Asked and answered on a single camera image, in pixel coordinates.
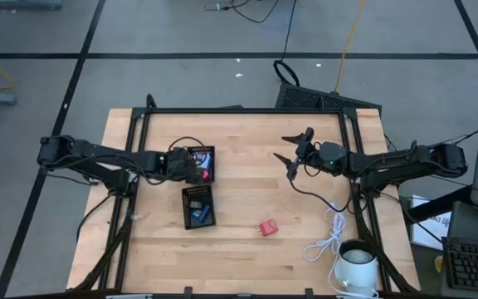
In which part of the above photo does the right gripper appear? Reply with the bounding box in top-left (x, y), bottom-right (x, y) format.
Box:
top-left (272, 126), bottom-right (349, 182)

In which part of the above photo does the black plastic mesh basket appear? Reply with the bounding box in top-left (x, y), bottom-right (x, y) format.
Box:
top-left (181, 184), bottom-right (217, 231)
top-left (186, 145), bottom-right (217, 185)

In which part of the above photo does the black perforated computer case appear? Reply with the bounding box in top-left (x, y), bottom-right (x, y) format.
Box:
top-left (275, 81), bottom-right (383, 116)

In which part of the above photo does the white cylindrical cup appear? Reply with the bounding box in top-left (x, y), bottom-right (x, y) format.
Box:
top-left (333, 238), bottom-right (380, 298)

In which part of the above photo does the black monitor stand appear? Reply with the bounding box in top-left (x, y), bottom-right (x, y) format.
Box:
top-left (407, 184), bottom-right (475, 225)

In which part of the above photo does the white paper sheet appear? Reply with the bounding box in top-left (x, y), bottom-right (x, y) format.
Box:
top-left (408, 194), bottom-right (452, 252)

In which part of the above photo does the black keyboard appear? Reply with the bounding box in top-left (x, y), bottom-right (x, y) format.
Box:
top-left (441, 236), bottom-right (478, 298)

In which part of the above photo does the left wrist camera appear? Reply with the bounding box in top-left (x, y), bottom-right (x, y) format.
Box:
top-left (168, 147), bottom-right (189, 168)

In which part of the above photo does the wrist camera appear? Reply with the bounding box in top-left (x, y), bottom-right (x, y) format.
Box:
top-left (168, 147), bottom-right (189, 168)
top-left (319, 140), bottom-right (347, 164)

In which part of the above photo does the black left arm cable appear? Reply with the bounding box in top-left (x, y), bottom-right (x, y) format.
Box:
top-left (167, 135), bottom-right (207, 154)

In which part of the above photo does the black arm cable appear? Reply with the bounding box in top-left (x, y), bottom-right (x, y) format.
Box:
top-left (167, 135), bottom-right (207, 154)
top-left (288, 177), bottom-right (353, 213)

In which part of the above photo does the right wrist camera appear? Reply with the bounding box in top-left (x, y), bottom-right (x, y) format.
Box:
top-left (319, 140), bottom-right (347, 164)

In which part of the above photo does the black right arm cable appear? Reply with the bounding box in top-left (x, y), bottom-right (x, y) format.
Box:
top-left (288, 177), bottom-right (353, 213)

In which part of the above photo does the black metal table frame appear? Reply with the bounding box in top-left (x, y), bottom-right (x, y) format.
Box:
top-left (66, 105), bottom-right (421, 299)

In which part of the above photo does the red wall charger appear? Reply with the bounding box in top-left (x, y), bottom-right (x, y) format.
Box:
top-left (258, 218), bottom-right (280, 238)

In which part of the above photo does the white cable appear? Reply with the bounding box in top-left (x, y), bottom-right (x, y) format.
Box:
top-left (302, 201), bottom-right (379, 299)

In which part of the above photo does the black table cable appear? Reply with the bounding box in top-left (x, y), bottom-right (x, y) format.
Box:
top-left (75, 192), bottom-right (115, 244)

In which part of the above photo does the black hanging cable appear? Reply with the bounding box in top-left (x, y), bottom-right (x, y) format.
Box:
top-left (271, 0), bottom-right (301, 87)

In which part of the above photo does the yellow hanging cable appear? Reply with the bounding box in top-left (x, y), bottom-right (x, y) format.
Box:
top-left (333, 0), bottom-right (367, 93)

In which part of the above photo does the black floor cable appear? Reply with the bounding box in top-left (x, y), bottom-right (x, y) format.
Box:
top-left (204, 0), bottom-right (280, 25)

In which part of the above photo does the black monitor cable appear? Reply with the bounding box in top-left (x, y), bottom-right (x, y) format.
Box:
top-left (429, 128), bottom-right (478, 149)

